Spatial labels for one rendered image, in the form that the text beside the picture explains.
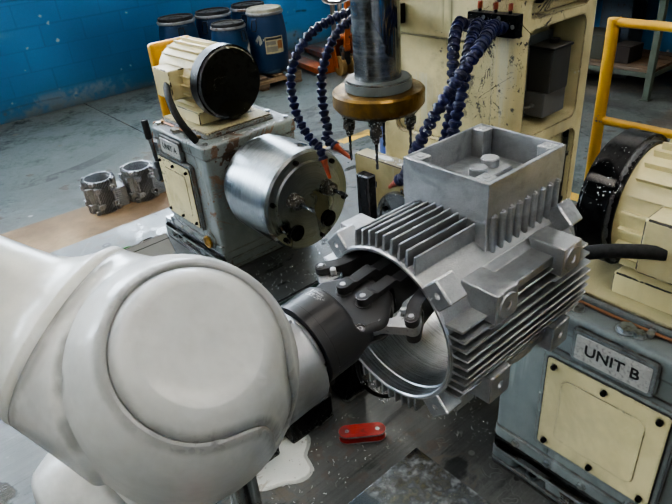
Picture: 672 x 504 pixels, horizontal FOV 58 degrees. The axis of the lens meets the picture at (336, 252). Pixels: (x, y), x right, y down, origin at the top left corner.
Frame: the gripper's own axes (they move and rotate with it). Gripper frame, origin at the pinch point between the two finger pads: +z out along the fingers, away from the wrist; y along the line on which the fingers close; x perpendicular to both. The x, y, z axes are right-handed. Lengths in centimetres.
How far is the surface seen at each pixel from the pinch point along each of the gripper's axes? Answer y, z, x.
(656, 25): 91, 247, 64
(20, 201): 400, 14, 143
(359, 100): 48, 31, 8
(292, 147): 76, 32, 25
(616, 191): -2.1, 27.8, 8.9
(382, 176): 57, 42, 32
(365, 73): 50, 35, 4
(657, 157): -4.2, 33.1, 6.0
